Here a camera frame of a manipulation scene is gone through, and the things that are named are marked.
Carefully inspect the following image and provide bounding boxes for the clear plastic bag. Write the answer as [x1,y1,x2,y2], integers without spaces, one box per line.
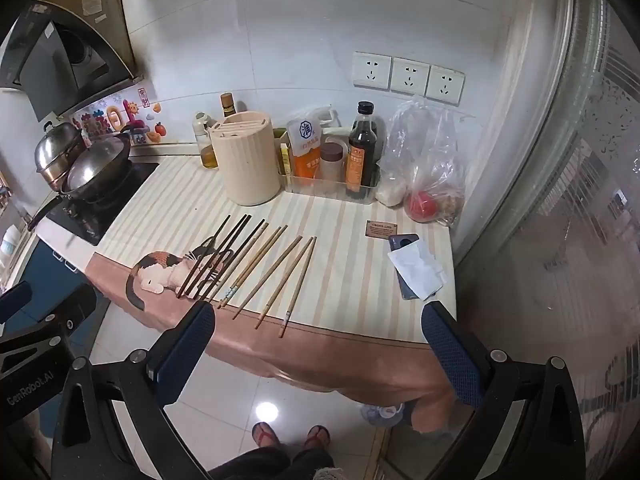
[375,97,468,228]

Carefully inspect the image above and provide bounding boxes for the person's left foot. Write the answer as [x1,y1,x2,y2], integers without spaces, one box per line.
[251,422,281,448]

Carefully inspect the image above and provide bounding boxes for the red tomato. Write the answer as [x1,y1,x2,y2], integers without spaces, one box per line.
[404,191,440,223]

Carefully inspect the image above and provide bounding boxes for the blue smartphone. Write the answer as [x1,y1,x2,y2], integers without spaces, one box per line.
[388,234,443,302]

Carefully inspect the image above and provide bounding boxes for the white tissue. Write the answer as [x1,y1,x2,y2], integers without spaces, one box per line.
[389,239,448,302]

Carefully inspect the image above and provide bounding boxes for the glass sliding door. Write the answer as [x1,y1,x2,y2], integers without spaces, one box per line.
[460,0,640,480]

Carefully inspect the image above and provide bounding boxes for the small brown card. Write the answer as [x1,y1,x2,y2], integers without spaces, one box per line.
[365,220,398,240]

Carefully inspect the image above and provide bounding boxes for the blue cabinet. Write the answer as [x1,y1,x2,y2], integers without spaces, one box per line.
[0,245,101,311]

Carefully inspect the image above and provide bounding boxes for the colourful wall stickers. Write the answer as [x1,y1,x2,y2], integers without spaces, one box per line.
[70,87,168,146]

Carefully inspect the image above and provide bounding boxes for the row of wooden chopsticks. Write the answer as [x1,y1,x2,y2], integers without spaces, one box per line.
[176,214,315,331]

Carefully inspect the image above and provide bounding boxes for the person's foot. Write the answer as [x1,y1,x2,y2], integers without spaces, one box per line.
[251,422,281,448]
[304,425,331,450]

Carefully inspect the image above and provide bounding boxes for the white plastic jug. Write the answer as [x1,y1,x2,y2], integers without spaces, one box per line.
[320,105,351,151]

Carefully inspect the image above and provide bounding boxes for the clear oil dispenser bottle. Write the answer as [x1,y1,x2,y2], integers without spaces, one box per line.
[192,112,221,170]

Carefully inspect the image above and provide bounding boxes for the light chopstick with grey band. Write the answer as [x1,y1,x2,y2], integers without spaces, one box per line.
[278,236,318,339]

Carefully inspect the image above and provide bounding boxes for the person's right foot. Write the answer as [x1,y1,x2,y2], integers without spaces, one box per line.
[304,425,331,450]

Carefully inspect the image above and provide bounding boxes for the white powder bag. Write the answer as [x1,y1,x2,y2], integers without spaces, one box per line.
[375,177,408,207]

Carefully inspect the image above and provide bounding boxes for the steel steamer pot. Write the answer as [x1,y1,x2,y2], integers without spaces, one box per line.
[34,121,88,191]

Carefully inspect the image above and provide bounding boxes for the beige ribbed utensil holder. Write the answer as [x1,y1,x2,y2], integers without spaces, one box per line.
[207,111,282,207]

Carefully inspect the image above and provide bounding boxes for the steel wok with lid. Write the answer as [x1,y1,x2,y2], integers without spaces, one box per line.
[27,132,133,233]

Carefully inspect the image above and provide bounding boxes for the dark soy sauce bottle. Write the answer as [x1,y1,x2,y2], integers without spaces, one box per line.
[346,101,380,200]

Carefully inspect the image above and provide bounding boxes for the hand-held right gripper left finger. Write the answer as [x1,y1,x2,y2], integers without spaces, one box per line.
[50,300,217,480]

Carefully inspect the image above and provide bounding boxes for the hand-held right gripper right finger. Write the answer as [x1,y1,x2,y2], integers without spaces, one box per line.
[421,301,587,480]

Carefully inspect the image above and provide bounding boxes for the person's dark trousers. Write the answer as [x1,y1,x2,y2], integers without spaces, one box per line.
[207,445,336,480]

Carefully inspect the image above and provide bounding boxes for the black cooktop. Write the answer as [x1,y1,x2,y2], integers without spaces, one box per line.
[45,160,161,247]

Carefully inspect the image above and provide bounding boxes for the orange seasoning packet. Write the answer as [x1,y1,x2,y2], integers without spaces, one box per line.
[291,152,321,182]

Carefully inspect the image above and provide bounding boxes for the black range hood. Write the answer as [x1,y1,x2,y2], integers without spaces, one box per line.
[0,0,146,121]

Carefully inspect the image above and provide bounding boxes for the blue and white bundle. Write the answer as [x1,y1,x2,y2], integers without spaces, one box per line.
[360,402,416,428]

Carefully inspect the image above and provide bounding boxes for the clear plastic organiser tray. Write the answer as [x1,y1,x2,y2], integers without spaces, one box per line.
[277,160,382,205]

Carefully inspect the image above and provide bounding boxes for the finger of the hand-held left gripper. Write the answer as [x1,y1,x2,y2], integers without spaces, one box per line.
[0,281,34,324]
[35,284,99,348]

